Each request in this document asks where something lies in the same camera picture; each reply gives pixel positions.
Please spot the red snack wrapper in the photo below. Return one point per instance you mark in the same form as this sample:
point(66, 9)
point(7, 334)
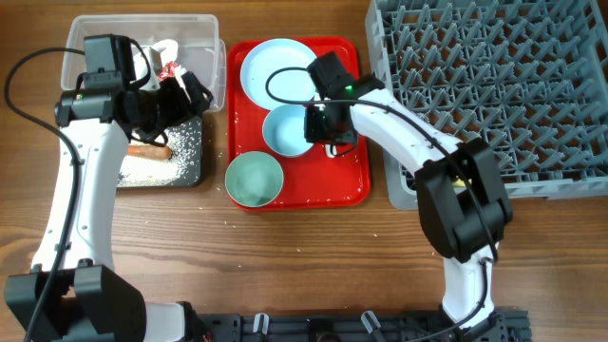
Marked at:
point(170, 70)

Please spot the spilled white rice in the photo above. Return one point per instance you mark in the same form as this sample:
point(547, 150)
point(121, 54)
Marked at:
point(157, 166)

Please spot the white plastic spoon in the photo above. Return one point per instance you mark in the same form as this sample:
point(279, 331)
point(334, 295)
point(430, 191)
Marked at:
point(331, 151)

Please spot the clear plastic bin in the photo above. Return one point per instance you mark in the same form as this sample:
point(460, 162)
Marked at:
point(200, 50)

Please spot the black plastic tray bin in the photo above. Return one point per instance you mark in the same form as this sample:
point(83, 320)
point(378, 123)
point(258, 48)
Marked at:
point(190, 152)

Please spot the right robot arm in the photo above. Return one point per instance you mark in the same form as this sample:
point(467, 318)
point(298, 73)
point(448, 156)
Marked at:
point(462, 202)

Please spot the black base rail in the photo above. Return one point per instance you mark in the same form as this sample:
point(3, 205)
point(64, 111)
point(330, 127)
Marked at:
point(502, 325)

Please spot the light blue plate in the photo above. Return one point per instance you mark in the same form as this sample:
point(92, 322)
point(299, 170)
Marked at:
point(270, 56)

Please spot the light blue rice bowl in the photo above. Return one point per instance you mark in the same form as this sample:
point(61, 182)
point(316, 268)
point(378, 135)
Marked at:
point(283, 131)

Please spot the green bowl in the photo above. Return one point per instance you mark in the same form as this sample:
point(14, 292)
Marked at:
point(254, 179)

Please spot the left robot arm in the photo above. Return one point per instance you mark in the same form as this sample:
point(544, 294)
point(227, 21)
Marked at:
point(71, 291)

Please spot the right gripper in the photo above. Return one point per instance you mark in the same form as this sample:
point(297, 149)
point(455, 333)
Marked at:
point(313, 135)

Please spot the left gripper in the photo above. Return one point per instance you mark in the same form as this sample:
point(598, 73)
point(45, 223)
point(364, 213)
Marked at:
point(181, 108)

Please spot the red serving tray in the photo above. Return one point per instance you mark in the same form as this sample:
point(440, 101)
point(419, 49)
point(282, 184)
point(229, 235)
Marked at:
point(311, 181)

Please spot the grey dishwasher rack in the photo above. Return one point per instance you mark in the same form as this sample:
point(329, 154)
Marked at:
point(528, 77)

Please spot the brown carrot stick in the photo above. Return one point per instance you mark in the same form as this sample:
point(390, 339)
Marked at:
point(150, 152)

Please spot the yellow cup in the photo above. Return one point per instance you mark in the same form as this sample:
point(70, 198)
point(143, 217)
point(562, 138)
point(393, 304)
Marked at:
point(459, 183)

